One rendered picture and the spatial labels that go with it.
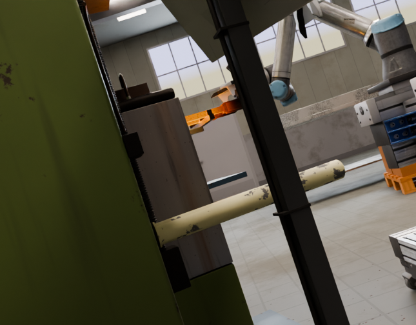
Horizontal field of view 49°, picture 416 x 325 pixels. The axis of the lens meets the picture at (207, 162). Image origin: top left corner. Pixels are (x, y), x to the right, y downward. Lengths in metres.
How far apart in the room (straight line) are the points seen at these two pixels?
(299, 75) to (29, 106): 10.89
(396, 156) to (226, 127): 9.52
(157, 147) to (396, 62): 1.02
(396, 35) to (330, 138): 9.77
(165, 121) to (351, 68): 10.90
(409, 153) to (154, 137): 0.99
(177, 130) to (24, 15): 0.46
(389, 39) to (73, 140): 1.31
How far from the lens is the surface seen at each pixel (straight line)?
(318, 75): 11.72
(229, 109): 1.84
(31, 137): 0.87
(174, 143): 1.17
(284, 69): 1.91
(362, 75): 12.01
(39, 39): 0.91
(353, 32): 2.04
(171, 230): 0.92
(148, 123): 1.17
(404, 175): 4.26
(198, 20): 0.94
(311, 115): 5.22
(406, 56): 1.85
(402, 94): 1.81
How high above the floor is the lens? 0.71
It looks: 1 degrees up
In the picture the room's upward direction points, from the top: 18 degrees counter-clockwise
